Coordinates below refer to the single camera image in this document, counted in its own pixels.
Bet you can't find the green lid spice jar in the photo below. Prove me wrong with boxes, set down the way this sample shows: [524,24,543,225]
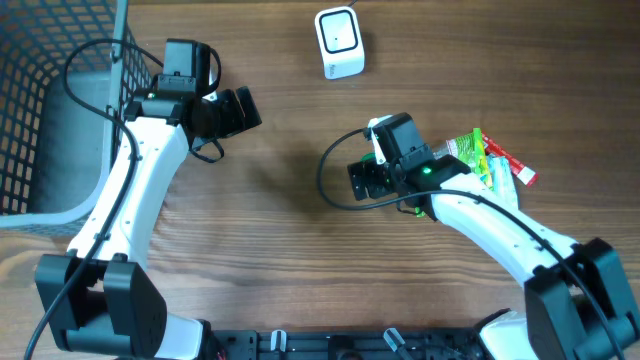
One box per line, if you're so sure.
[361,153,376,162]

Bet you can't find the green gummy candy bag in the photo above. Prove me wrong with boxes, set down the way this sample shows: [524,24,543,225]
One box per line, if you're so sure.
[405,128,493,192]

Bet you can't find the mint green wipes pack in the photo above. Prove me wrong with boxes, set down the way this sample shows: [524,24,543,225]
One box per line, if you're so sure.
[487,155,519,208]

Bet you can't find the red stick packet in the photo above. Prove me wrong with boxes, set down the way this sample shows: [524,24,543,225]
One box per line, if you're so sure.
[482,133,538,187]

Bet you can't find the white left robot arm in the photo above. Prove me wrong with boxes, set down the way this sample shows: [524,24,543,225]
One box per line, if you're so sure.
[35,39,261,359]

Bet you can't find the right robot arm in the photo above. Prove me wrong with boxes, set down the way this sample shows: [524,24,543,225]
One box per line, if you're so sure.
[348,113,639,359]

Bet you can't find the white barcode scanner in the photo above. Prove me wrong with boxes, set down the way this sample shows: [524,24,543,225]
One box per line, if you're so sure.
[314,6,365,80]

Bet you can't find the grey plastic basket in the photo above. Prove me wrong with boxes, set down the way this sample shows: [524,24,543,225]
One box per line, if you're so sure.
[1,0,151,236]

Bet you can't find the black right camera cable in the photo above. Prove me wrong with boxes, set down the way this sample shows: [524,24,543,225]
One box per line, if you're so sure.
[315,127,626,360]

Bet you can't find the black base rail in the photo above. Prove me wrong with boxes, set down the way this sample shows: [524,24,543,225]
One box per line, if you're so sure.
[210,328,492,360]

